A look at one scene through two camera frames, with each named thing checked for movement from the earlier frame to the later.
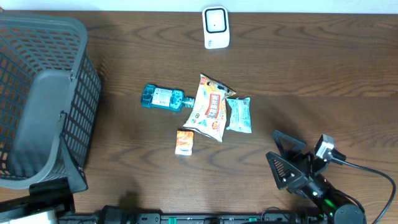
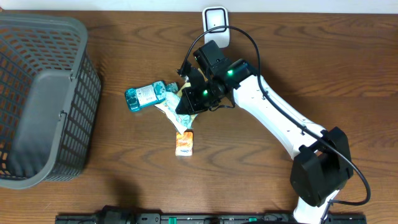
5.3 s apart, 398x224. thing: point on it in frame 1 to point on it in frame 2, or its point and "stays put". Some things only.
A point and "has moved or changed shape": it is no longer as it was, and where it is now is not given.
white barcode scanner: (216, 27) stays put
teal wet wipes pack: (240, 119) to (171, 101)
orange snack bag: (208, 114) to (193, 117)
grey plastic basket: (50, 93) stays put
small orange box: (184, 143) stays put
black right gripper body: (317, 185) to (204, 96)
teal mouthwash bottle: (165, 98) has moved or changed shape
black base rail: (124, 214) stays put
